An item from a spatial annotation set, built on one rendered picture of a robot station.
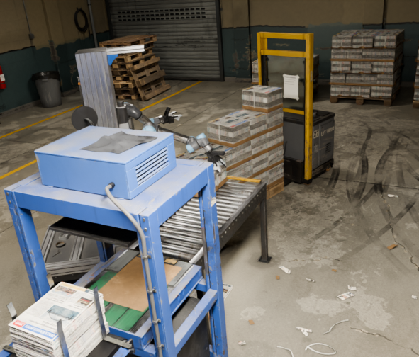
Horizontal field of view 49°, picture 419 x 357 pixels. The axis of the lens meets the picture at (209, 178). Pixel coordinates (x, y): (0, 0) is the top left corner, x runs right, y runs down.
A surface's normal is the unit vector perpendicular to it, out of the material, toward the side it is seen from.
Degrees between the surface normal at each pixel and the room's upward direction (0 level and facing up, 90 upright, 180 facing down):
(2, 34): 90
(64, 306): 2
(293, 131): 90
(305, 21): 90
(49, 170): 90
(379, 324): 0
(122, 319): 0
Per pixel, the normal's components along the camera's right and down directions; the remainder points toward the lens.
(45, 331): -0.08, -0.91
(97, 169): -0.45, 0.39
